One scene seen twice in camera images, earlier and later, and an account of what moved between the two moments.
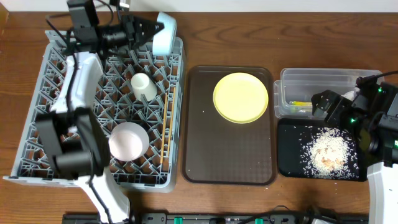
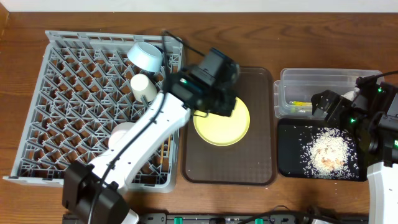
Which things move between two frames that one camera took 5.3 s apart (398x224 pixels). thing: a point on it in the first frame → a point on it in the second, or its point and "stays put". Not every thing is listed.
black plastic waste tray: (315, 149) stays put
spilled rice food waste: (326, 152) stays put
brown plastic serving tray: (216, 151) stays put
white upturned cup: (142, 84) stays put
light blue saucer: (163, 40) → (146, 55)
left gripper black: (129, 23) → (230, 109)
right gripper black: (340, 104) stays put
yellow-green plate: (240, 98) → (222, 130)
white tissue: (351, 94) stays put
